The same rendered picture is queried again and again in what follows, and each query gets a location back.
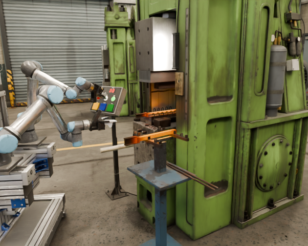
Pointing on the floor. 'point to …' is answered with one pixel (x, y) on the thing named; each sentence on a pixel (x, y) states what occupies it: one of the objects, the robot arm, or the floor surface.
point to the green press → (121, 55)
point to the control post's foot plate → (117, 194)
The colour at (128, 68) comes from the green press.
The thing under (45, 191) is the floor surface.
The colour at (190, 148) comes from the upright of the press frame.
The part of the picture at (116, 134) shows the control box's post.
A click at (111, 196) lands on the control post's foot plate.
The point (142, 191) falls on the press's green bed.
